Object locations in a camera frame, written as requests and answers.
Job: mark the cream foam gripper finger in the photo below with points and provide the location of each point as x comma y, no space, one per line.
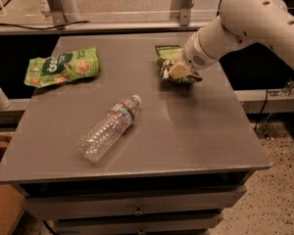
178,71

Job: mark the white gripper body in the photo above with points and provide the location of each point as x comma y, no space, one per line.
193,57

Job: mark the dark green jalapeno chip bag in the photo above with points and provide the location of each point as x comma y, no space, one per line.
167,54

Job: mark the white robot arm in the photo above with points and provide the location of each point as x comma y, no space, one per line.
239,24

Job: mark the light green snack bag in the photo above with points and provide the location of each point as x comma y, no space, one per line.
62,68

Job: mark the grey drawer cabinet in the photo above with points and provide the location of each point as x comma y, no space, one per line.
183,137

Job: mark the clear plastic water bottle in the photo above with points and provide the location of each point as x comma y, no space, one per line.
96,141

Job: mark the upper grey drawer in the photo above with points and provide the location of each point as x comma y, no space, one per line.
134,203

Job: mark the grey drawer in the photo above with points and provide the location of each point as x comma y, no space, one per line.
139,225
134,203

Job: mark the lower grey drawer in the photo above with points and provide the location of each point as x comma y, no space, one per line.
139,225

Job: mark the brown cardboard box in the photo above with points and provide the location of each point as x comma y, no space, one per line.
11,210

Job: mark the right metal bracket post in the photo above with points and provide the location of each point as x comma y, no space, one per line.
185,7

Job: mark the metal bracket post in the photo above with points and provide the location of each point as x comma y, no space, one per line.
185,7
56,12

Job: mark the grey metal rail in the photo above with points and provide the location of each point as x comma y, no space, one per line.
85,27

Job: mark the left metal bracket post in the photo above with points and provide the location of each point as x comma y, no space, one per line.
56,12

